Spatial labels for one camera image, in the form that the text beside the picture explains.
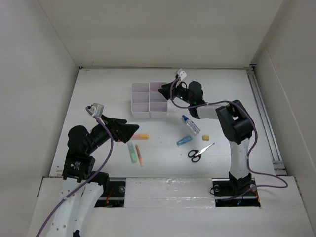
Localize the white organizer container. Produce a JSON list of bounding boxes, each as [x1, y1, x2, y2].
[[149, 82, 167, 119], [131, 83, 150, 119]]

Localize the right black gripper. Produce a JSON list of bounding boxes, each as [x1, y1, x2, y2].
[[158, 79, 193, 105]]

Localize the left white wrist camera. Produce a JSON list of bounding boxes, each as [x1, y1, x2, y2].
[[88, 103, 104, 118]]

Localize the black handled scissors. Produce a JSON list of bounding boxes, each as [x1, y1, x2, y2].
[[188, 143, 215, 163]]

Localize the yellow eraser cube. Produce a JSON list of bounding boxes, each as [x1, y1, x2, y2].
[[202, 135, 210, 141]]

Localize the blue correction tape dispenser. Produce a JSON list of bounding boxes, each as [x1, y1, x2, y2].
[[176, 135, 193, 146]]

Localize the blue cap spray bottle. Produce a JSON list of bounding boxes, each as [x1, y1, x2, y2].
[[182, 115, 200, 135]]

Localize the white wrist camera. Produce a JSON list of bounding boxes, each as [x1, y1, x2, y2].
[[176, 69, 187, 81], [88, 103, 104, 118]]

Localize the green highlighter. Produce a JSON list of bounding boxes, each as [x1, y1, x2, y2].
[[127, 142, 137, 163]]

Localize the orange yellow highlighter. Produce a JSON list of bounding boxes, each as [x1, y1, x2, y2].
[[131, 134, 149, 140]]

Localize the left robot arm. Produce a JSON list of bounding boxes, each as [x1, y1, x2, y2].
[[36, 113, 139, 237]]

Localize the white right organizer container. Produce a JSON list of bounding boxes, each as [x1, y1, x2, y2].
[[149, 82, 167, 119]]

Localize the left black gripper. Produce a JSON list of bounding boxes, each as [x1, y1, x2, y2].
[[86, 113, 139, 153]]

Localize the orange pen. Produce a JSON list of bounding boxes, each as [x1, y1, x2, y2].
[[135, 144, 144, 167]]

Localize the white left organizer container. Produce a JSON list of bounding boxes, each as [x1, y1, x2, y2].
[[131, 83, 150, 119]]

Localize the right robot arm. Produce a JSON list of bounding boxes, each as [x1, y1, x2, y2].
[[158, 77, 257, 199]]

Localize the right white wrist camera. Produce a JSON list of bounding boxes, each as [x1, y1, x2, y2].
[[176, 69, 187, 81]]

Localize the aluminium rail strip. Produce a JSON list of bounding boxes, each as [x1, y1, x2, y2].
[[245, 64, 287, 176]]

